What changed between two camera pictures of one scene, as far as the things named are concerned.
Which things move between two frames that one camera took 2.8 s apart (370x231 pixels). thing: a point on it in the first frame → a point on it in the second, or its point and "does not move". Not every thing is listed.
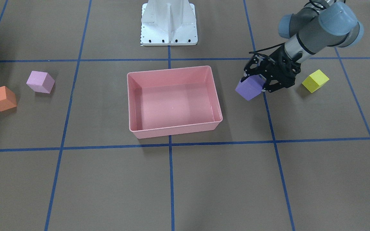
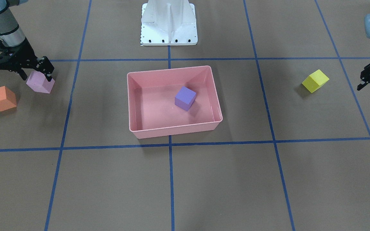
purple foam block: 251,87 → 185,98
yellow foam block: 315,81 does not move
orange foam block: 1,98 does not move
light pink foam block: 40,81 does not move
